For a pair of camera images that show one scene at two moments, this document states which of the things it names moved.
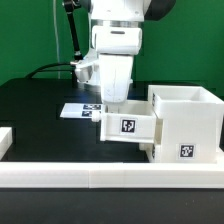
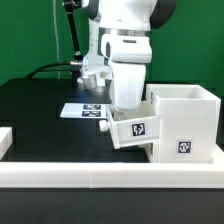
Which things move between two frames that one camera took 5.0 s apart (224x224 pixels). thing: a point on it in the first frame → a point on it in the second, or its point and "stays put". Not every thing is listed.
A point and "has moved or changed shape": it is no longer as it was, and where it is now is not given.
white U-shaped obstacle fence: x=104 y=175 stays put
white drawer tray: x=150 y=151 → x=155 y=150
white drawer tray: x=133 y=121 has moved or changed shape
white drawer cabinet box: x=191 y=123 stays put
